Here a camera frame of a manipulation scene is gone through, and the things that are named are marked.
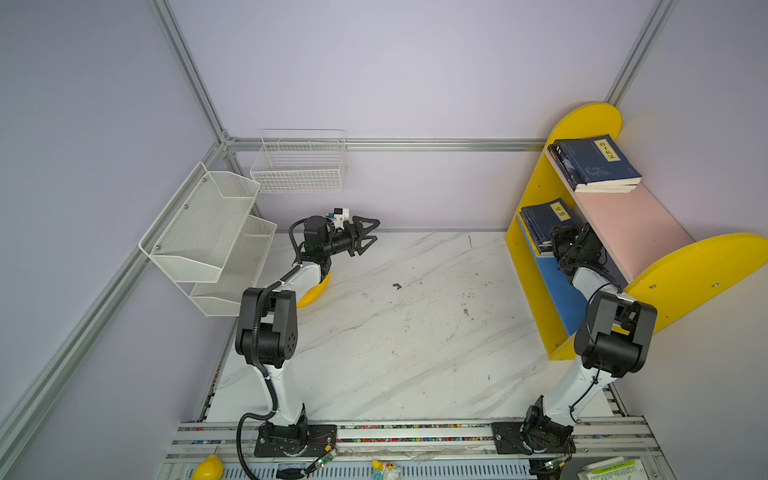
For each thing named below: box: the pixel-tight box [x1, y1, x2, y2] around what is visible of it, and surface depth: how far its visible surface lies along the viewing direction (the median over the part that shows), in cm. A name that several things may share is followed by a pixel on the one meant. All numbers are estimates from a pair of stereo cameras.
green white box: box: [577, 456, 650, 480], surface depth 68 cm
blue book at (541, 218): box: [520, 198, 582, 251], surface depth 101 cm
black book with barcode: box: [547, 143, 638, 193], surface depth 75 cm
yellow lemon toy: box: [191, 454, 224, 480], surface depth 69 cm
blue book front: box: [553, 134, 643, 184], surface depth 78 cm
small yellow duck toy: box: [384, 462, 401, 480], surface depth 68 cm
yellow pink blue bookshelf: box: [505, 103, 768, 361], surface depth 80 cm
